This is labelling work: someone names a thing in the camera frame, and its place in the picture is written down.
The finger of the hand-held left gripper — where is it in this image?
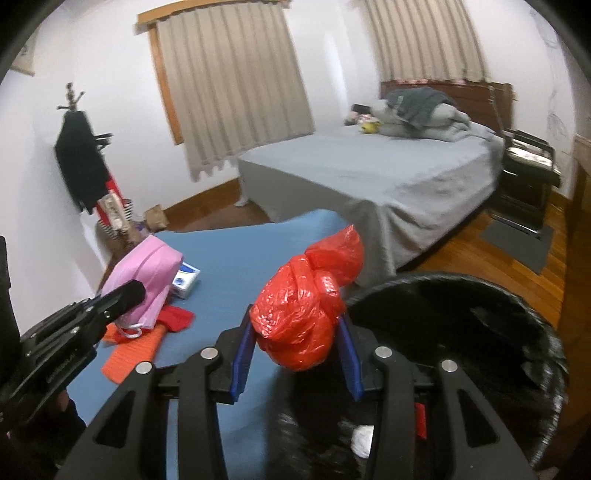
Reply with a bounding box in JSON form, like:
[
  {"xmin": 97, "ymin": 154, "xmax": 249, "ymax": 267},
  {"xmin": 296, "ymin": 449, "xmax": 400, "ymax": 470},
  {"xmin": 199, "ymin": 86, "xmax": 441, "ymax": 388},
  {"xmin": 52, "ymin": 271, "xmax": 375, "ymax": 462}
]
[{"xmin": 19, "ymin": 280, "xmax": 147, "ymax": 371}]

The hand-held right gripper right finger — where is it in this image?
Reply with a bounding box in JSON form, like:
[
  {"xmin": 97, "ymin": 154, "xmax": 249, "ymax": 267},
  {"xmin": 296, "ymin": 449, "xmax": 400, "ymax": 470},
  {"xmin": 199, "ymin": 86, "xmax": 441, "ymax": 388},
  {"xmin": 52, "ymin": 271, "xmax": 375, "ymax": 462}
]
[{"xmin": 337, "ymin": 316, "xmax": 539, "ymax": 480}]

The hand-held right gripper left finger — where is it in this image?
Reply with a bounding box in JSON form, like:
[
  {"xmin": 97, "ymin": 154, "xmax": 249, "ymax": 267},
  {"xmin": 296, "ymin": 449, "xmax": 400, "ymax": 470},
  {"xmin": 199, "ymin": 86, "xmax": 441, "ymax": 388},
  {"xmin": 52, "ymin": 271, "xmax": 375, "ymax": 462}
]
[{"xmin": 55, "ymin": 318, "xmax": 256, "ymax": 480}]

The pink face mask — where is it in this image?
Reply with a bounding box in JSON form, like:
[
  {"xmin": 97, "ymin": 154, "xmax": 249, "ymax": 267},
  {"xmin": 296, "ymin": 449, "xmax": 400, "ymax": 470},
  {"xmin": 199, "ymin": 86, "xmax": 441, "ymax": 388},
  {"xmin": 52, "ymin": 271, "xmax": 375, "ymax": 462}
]
[{"xmin": 100, "ymin": 235, "xmax": 184, "ymax": 331}]

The red plastic bag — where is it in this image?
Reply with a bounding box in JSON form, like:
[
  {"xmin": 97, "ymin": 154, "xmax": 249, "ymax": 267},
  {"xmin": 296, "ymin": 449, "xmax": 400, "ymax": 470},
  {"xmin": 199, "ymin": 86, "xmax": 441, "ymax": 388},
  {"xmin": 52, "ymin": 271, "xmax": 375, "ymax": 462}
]
[{"xmin": 249, "ymin": 224, "xmax": 365, "ymax": 373}]

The black trash bin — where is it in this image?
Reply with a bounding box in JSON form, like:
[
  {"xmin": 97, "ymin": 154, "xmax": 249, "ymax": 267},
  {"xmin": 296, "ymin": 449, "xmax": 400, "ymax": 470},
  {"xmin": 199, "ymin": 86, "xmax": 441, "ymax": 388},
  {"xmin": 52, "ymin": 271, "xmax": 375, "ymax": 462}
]
[{"xmin": 272, "ymin": 272, "xmax": 568, "ymax": 480}]

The red cloth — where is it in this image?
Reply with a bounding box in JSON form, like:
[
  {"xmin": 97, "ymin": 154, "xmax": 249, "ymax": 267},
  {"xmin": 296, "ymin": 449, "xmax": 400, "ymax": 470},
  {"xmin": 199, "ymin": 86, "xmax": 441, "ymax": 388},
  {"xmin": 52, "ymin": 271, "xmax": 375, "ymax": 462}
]
[{"xmin": 111, "ymin": 305, "xmax": 195, "ymax": 345}]

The orange knitted cloth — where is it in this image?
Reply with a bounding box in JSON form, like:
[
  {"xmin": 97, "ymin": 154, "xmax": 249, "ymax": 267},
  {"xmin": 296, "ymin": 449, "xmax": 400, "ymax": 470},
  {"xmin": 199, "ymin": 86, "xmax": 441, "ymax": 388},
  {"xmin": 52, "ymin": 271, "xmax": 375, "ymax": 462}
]
[{"xmin": 102, "ymin": 323, "xmax": 167, "ymax": 384}]

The blue and white box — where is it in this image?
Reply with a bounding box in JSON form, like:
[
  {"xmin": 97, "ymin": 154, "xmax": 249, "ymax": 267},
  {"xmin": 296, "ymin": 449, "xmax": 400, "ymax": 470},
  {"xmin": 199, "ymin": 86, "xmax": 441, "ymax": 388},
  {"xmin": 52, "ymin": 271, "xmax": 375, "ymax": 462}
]
[{"xmin": 172, "ymin": 261, "xmax": 202, "ymax": 300}]

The crumpled white paper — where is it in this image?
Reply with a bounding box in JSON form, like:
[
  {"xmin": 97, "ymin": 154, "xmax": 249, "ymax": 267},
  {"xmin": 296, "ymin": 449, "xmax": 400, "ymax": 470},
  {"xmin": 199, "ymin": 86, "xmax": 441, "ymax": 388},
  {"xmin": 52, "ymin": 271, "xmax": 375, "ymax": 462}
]
[{"xmin": 351, "ymin": 425, "xmax": 375, "ymax": 458}]

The striped bag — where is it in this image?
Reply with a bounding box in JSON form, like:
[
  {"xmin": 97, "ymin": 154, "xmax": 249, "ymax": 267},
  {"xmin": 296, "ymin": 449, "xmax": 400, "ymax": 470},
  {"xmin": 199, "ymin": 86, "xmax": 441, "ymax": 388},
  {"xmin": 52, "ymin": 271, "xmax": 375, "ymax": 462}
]
[{"xmin": 96, "ymin": 198, "xmax": 137, "ymax": 241}]

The blue table cover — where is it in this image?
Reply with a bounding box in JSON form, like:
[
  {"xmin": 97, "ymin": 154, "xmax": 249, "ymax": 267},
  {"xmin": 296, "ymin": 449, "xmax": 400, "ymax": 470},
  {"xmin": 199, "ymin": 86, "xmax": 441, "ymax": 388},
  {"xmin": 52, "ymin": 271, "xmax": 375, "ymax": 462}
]
[{"xmin": 69, "ymin": 209, "xmax": 356, "ymax": 480}]

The red garment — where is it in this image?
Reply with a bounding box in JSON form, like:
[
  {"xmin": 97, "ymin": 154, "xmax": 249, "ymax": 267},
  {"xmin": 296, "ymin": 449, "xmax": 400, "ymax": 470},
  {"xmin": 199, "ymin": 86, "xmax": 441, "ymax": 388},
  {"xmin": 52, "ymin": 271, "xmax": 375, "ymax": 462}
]
[{"xmin": 95, "ymin": 168, "xmax": 122, "ymax": 218}]

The black coat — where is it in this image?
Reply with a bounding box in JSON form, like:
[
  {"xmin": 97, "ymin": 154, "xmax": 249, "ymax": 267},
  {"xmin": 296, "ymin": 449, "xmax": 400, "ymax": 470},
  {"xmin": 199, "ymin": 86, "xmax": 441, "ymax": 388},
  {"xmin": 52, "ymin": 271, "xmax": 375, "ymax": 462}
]
[{"xmin": 54, "ymin": 111, "xmax": 110, "ymax": 216}]

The bed with grey sheet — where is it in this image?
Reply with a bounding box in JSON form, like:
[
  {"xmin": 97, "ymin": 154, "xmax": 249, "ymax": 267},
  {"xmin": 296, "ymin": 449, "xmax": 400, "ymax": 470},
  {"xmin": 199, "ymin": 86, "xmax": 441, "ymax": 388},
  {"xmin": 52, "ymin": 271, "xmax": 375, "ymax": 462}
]
[{"xmin": 236, "ymin": 122, "xmax": 507, "ymax": 289}]

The grey floor mat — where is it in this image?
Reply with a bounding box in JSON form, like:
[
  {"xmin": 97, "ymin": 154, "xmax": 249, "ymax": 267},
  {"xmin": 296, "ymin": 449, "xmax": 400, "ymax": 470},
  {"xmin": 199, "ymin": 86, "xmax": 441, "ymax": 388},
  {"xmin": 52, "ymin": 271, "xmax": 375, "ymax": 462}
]
[{"xmin": 480, "ymin": 222, "xmax": 555, "ymax": 276}]

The coat rack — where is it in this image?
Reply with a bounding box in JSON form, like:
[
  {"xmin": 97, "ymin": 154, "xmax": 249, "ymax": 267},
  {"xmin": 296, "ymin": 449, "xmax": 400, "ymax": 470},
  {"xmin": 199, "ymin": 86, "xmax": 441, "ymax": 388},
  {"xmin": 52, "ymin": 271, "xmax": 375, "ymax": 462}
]
[{"xmin": 56, "ymin": 82, "xmax": 114, "ymax": 144}]

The wide beige curtain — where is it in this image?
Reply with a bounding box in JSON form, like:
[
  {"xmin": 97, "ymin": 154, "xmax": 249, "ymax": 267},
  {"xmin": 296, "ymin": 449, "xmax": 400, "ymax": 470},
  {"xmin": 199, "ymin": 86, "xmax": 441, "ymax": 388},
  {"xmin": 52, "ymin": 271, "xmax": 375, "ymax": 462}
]
[{"xmin": 154, "ymin": 0, "xmax": 317, "ymax": 184}]

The black bedside chair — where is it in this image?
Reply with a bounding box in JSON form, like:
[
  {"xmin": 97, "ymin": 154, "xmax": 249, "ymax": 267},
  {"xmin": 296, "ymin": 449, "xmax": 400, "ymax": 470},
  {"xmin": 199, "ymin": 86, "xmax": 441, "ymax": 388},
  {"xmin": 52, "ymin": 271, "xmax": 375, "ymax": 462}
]
[{"xmin": 492, "ymin": 129, "xmax": 562, "ymax": 234}]

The pink plush toy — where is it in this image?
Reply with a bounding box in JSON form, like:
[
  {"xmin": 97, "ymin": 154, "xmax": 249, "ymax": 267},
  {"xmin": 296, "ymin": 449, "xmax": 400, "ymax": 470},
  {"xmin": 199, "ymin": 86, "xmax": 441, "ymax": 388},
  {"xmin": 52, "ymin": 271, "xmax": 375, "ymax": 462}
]
[{"xmin": 344, "ymin": 105, "xmax": 373, "ymax": 126}]

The folded grey duvet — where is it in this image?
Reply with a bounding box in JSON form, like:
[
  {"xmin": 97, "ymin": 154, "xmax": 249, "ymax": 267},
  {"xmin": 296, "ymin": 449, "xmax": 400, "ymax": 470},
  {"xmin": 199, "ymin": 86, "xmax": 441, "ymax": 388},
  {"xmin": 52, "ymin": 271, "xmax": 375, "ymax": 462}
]
[{"xmin": 372, "ymin": 99, "xmax": 472, "ymax": 140}]

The dark grey garment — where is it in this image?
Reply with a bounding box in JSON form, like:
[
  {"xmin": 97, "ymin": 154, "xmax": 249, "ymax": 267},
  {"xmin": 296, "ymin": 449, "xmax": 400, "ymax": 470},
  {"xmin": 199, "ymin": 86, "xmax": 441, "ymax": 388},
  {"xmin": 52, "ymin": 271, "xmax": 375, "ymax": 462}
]
[{"xmin": 385, "ymin": 87, "xmax": 456, "ymax": 130}]

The wooden wardrobe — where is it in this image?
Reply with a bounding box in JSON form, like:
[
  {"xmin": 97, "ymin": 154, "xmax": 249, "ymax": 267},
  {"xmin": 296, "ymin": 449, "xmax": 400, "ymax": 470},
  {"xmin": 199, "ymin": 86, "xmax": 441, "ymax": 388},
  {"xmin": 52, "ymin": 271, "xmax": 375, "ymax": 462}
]
[{"xmin": 561, "ymin": 134, "xmax": 591, "ymax": 296}]

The grey pillows and blanket pile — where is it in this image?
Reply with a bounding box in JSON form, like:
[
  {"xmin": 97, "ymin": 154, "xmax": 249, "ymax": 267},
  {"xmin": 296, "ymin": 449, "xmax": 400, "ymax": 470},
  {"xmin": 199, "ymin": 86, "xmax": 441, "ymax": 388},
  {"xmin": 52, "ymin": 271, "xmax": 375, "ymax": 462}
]
[{"xmin": 379, "ymin": 79, "xmax": 514, "ymax": 133}]

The narrow beige curtain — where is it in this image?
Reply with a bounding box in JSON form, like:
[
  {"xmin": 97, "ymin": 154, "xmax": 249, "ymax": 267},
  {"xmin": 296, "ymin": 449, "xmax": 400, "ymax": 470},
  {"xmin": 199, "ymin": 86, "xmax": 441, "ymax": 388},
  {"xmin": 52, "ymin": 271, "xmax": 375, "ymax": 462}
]
[{"xmin": 362, "ymin": 0, "xmax": 490, "ymax": 84}]

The wooden window frame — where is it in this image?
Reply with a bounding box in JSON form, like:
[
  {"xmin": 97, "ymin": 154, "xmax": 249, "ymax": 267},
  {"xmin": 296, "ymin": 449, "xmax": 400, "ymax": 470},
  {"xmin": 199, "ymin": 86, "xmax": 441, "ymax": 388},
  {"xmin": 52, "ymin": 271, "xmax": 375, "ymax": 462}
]
[{"xmin": 137, "ymin": 0, "xmax": 296, "ymax": 147}]

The framed wall picture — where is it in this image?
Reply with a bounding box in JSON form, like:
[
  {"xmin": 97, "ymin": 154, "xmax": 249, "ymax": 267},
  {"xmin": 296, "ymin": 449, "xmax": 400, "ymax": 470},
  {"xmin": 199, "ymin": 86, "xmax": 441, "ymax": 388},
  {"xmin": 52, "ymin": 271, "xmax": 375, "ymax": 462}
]
[{"xmin": 9, "ymin": 34, "xmax": 38, "ymax": 77}]

